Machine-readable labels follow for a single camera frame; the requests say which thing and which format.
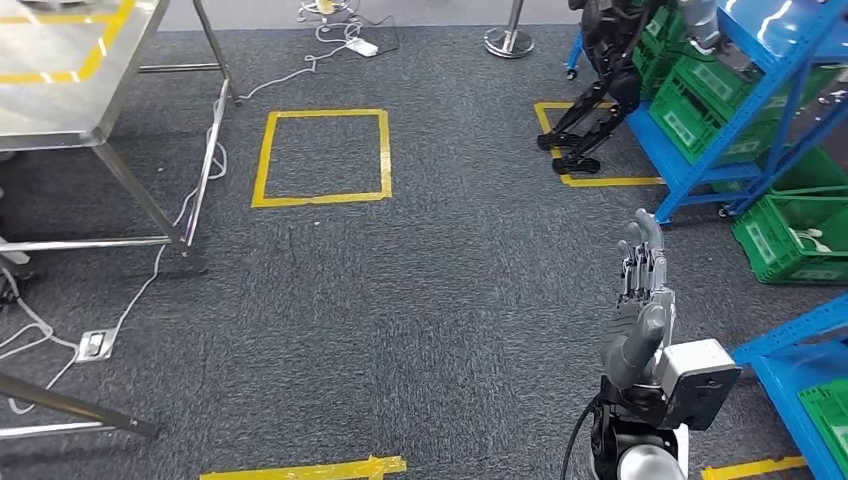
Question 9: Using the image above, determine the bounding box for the chrome barrier post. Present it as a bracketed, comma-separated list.
[483, 0, 535, 60]

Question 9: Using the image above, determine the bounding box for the humanoid robot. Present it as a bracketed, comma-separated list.
[536, 0, 760, 177]

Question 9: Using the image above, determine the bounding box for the white cable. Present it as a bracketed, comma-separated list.
[0, 264, 81, 415]
[113, 97, 230, 333]
[238, 16, 366, 102]

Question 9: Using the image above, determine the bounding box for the silver floor outlet box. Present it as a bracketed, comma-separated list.
[76, 327, 119, 364]

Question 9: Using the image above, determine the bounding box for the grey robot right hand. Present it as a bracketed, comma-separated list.
[601, 208, 677, 392]

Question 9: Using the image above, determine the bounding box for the yellow tape on workbench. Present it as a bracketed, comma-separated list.
[0, 0, 137, 85]

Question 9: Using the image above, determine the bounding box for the white plastic connector part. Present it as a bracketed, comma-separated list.
[788, 227, 833, 254]

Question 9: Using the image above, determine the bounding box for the black cable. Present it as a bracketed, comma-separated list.
[559, 397, 601, 480]

